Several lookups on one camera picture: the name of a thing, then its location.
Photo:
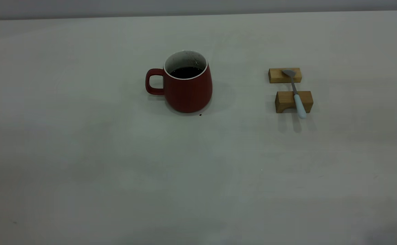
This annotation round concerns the red ceramic mug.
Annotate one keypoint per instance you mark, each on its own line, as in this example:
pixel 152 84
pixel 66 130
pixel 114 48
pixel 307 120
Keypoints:
pixel 188 95

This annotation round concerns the dark coffee liquid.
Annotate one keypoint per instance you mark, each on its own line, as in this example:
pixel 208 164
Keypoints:
pixel 186 72

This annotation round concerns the arched wooden block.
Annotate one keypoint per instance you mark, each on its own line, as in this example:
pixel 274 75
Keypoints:
pixel 285 98

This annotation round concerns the flat rectangular wooden block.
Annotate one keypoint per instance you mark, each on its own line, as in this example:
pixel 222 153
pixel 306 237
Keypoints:
pixel 276 76

